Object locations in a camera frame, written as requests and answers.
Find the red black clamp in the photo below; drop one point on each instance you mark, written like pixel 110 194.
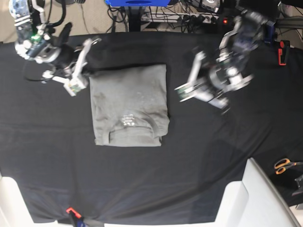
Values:
pixel 283 52
pixel 77 220

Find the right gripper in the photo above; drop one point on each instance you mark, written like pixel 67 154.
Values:
pixel 53 50

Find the black table cloth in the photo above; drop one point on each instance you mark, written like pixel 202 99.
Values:
pixel 47 141

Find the white base housing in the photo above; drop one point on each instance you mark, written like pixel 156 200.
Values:
pixel 13 210
pixel 254 202

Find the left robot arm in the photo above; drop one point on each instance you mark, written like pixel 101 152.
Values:
pixel 236 45

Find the grey T-shirt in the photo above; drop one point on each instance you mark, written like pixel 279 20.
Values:
pixel 129 106

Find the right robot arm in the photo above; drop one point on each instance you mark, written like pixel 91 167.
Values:
pixel 29 17

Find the red black clamp bottom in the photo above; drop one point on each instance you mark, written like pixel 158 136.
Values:
pixel 77 220

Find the blue plastic box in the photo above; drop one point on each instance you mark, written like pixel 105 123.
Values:
pixel 137 3

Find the white power strip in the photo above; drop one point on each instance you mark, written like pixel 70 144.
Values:
pixel 172 17

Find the red black clamp right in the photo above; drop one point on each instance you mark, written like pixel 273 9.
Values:
pixel 283 52

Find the blue clamp on frame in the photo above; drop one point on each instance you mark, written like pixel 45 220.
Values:
pixel 269 32

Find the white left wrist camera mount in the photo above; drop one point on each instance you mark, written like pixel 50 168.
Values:
pixel 186 91

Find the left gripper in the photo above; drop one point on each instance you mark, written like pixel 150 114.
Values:
pixel 216 82

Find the orange handled scissors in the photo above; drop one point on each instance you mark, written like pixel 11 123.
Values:
pixel 282 165

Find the black metal stand column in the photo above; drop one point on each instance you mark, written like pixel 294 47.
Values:
pixel 134 18

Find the small black metal bracket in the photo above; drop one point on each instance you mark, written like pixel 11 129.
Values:
pixel 299 183

